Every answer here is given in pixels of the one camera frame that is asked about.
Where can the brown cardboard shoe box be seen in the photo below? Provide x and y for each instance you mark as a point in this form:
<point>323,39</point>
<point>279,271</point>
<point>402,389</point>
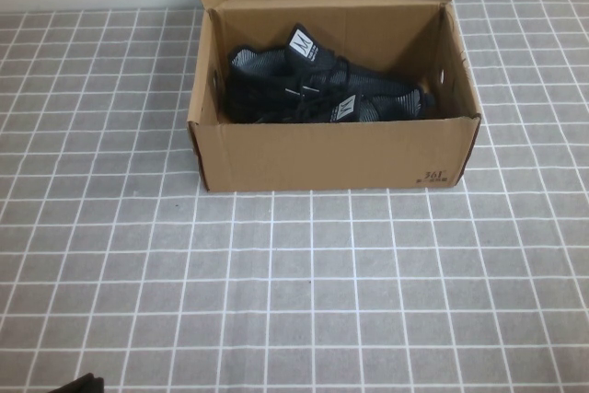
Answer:
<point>345,158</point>

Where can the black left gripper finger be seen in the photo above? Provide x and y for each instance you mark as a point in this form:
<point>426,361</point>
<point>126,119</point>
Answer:
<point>77,384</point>
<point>97,386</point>

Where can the grey checked tablecloth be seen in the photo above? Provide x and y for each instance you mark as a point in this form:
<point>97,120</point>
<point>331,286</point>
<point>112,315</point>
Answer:
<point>345,296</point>

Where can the black knit sneaker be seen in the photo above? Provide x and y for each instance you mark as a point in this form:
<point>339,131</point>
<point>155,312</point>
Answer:
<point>391,105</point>
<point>276,71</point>

